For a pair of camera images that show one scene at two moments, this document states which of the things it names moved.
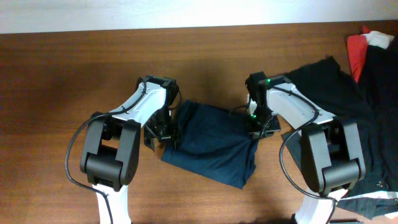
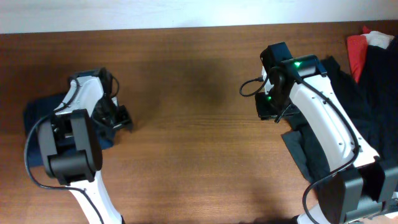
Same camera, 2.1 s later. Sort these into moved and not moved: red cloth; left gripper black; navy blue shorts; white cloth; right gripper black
Moved: navy blue shorts; right gripper black; left gripper black
Not moved: red cloth; white cloth
